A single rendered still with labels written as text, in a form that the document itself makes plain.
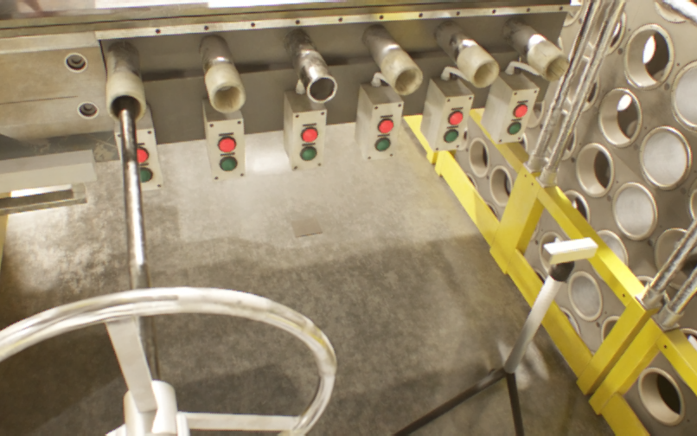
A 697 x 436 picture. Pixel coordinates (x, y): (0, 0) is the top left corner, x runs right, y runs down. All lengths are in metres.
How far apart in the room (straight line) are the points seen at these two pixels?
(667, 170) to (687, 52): 0.51
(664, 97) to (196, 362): 1.95
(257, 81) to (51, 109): 0.41
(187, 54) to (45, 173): 0.36
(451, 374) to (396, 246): 0.51
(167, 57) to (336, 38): 0.35
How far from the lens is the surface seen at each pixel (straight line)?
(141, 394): 0.58
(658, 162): 2.67
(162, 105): 1.22
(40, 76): 1.24
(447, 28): 1.31
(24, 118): 1.29
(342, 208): 2.09
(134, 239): 0.77
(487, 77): 1.24
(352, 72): 1.27
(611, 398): 1.72
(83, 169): 1.25
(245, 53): 1.22
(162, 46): 1.19
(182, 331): 1.75
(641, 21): 2.61
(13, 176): 1.27
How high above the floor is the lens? 1.41
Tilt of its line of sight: 43 degrees down
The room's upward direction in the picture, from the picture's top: 7 degrees clockwise
